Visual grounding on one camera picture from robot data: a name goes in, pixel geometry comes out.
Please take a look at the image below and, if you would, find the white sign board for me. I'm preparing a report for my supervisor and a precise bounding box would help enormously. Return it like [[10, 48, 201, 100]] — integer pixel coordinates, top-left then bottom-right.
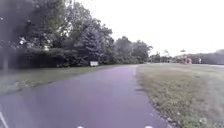
[[89, 60, 100, 67]]

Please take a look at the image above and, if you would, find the grey asphalt path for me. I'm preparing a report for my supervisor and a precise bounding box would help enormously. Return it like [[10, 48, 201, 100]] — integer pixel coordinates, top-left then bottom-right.
[[0, 64, 174, 128]]

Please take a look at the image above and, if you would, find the row of trees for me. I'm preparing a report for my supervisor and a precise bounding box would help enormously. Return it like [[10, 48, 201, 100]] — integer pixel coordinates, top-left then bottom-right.
[[0, 0, 154, 72]]

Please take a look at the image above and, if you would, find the building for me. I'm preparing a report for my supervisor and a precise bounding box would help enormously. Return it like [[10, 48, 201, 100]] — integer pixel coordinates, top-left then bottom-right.
[[175, 55, 193, 65]]

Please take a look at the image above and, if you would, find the grass verge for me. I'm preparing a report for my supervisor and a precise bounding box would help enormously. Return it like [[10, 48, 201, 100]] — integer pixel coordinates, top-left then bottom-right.
[[0, 64, 121, 98]]

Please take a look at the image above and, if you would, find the grass field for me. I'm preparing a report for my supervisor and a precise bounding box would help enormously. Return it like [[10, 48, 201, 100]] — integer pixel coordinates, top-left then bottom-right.
[[135, 62, 224, 128]]

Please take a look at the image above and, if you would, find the distant hedge line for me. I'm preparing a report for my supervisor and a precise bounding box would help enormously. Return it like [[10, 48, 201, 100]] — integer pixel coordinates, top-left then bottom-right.
[[148, 49, 224, 66]]

